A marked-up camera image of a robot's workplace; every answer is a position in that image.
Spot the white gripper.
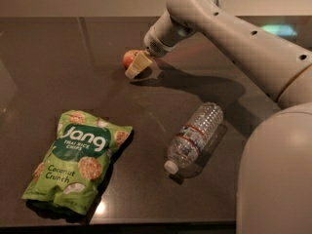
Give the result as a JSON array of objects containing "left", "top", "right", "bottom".
[{"left": 125, "top": 28, "right": 173, "bottom": 79}]

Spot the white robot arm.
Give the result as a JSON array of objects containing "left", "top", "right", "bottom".
[{"left": 126, "top": 0, "right": 312, "bottom": 234}]

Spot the red apple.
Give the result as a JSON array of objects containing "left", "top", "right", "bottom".
[{"left": 123, "top": 50, "right": 138, "bottom": 69}]

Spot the clear plastic water bottle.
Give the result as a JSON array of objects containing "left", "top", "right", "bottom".
[{"left": 164, "top": 102, "right": 223, "bottom": 175}]

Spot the green rice chips bag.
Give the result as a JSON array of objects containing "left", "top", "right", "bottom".
[{"left": 21, "top": 110, "right": 133, "bottom": 215}]

